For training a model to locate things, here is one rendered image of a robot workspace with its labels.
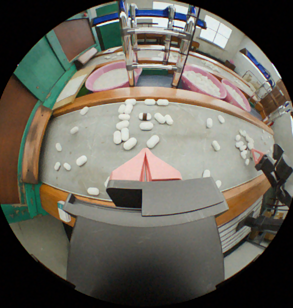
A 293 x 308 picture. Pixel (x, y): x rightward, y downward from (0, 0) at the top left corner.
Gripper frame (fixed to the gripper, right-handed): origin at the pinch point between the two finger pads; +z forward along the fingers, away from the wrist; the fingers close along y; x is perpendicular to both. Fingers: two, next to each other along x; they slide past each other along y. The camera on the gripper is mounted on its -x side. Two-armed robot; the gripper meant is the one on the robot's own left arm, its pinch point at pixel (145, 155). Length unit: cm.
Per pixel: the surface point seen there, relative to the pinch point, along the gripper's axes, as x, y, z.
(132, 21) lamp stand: -44, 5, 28
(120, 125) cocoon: 0.6, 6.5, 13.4
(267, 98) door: -131, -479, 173
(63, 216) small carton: 16.3, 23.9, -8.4
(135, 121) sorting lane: 0.6, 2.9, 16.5
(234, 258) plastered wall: 170, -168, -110
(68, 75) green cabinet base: -27, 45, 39
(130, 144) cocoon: 4.1, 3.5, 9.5
